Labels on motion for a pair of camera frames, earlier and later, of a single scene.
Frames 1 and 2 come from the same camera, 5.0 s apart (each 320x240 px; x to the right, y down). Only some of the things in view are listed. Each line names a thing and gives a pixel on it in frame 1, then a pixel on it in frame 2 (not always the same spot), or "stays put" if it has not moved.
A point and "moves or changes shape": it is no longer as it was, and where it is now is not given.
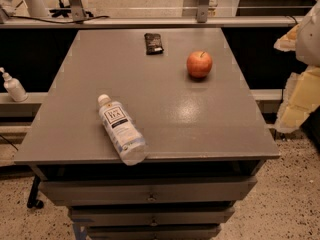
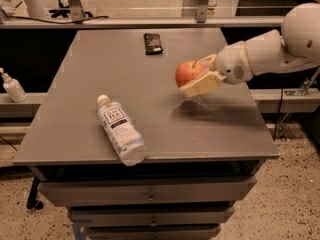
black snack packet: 153,42 stays put
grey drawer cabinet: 205,138 stays put
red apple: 199,64 moves or changes shape
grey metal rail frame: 79,20 stays put
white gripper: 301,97 -> 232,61
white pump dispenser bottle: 14,87 stays put
